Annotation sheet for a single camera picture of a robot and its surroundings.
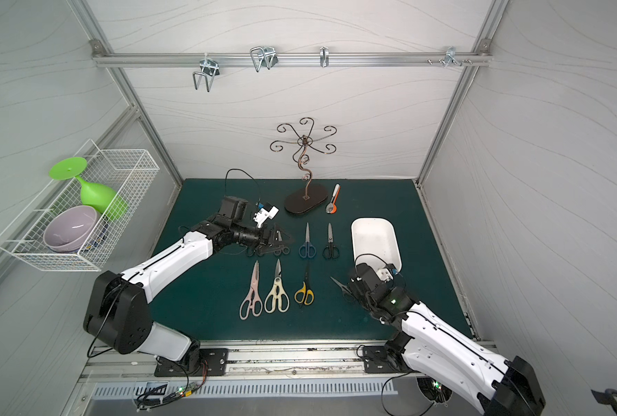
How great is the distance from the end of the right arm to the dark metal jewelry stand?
1.39 feet

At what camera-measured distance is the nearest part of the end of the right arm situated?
0.56 metres

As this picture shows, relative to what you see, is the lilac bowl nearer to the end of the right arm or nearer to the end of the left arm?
the end of the left arm

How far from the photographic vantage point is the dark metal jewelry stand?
2.93 feet
